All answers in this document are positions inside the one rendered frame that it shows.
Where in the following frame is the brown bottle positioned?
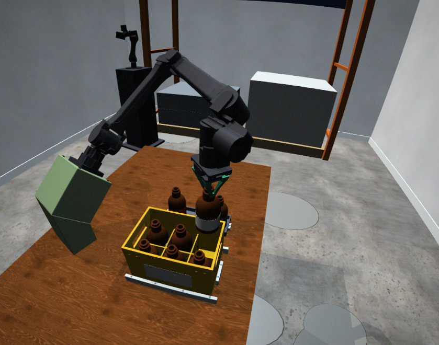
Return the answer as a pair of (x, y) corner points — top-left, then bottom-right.
(171, 224), (193, 253)
(138, 239), (159, 256)
(147, 219), (169, 247)
(216, 195), (228, 227)
(163, 244), (185, 262)
(168, 187), (186, 214)
(195, 187), (221, 234)
(188, 250), (211, 268)

